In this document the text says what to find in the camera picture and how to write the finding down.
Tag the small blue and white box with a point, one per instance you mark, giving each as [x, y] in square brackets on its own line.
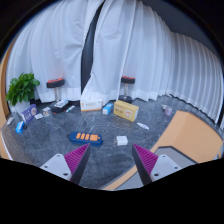
[107, 109]

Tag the flat blue and white box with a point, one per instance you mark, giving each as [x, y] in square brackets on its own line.
[61, 103]

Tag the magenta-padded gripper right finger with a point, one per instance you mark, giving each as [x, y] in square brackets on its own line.
[146, 158]

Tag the white charger block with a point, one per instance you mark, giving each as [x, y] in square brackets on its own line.
[122, 140]

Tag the small white flat pack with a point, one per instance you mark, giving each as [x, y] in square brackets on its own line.
[39, 116]

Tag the small purple cup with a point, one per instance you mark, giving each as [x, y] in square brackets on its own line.
[168, 111]

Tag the blue power strip orange sockets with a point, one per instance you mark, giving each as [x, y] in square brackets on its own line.
[86, 138]

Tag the white curtain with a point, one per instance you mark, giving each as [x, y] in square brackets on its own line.
[50, 43]
[146, 50]

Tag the purple box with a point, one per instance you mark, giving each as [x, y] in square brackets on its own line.
[29, 113]

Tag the white and orange carton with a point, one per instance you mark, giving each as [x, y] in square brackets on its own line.
[91, 105]

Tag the white tube with green cap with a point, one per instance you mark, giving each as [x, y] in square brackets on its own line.
[70, 109]

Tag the bar stool red-black seat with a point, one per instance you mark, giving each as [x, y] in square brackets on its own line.
[128, 79]
[55, 82]

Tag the green potted plant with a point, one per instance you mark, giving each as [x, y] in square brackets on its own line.
[22, 88]

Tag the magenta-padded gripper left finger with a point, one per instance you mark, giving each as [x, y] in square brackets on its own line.
[76, 157]

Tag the yellow carton with cup print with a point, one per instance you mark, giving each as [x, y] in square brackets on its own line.
[126, 111]

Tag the white ointment tube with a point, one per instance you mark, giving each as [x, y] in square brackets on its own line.
[142, 125]

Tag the small clear box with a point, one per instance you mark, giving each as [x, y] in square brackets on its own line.
[47, 112]

